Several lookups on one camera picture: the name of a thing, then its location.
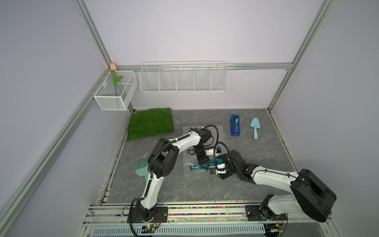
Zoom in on bubble wrap sheet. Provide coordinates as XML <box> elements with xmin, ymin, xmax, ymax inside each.
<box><xmin>184</xmin><ymin>125</ymin><xmax>227</xmax><ymax>176</ymax></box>

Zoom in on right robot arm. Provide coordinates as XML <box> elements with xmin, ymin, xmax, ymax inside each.
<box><xmin>206</xmin><ymin>147</ymin><xmax>337</xmax><ymax>222</ymax></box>

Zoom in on green artificial grass mat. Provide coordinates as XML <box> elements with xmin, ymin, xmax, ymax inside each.
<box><xmin>127</xmin><ymin>108</ymin><xmax>174</xmax><ymax>141</ymax></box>

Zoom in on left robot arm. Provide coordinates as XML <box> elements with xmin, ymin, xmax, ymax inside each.
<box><xmin>128</xmin><ymin>125</ymin><xmax>217</xmax><ymax>223</ymax></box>

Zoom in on teal garden trowel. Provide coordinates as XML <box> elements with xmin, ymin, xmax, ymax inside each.
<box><xmin>250</xmin><ymin>118</ymin><xmax>261</xmax><ymax>140</ymax></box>

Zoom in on teal hand rake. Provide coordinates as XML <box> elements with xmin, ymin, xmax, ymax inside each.
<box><xmin>134</xmin><ymin>158</ymin><xmax>149</xmax><ymax>183</ymax></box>

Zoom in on pink artificial tulip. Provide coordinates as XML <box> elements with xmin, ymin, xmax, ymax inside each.
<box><xmin>110</xmin><ymin>63</ymin><xmax>123</xmax><ymax>96</ymax></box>

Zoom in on white vent grille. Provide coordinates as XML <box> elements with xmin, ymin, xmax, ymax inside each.
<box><xmin>91</xmin><ymin>223</ymin><xmax>265</xmax><ymax>237</ymax></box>

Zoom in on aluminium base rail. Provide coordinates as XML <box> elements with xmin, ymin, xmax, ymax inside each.
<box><xmin>82</xmin><ymin>201</ymin><xmax>314</xmax><ymax>226</ymax></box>

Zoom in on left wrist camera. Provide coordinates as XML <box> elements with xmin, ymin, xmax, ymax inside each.
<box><xmin>206</xmin><ymin>146</ymin><xmax>222</xmax><ymax>157</ymax></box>

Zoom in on white wire wall shelf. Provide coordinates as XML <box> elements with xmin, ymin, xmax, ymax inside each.
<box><xmin>139</xmin><ymin>61</ymin><xmax>229</xmax><ymax>93</ymax></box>

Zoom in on white mesh wall basket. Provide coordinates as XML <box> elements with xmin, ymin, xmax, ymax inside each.
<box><xmin>94</xmin><ymin>70</ymin><xmax>138</xmax><ymax>111</ymax></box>

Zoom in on blue tape dispenser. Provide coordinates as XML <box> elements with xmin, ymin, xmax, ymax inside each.
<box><xmin>230</xmin><ymin>115</ymin><xmax>240</xmax><ymax>136</ymax></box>

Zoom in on blue glass bottle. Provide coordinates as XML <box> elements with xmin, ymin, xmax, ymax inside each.
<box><xmin>189</xmin><ymin>161</ymin><xmax>215</xmax><ymax>170</ymax></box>

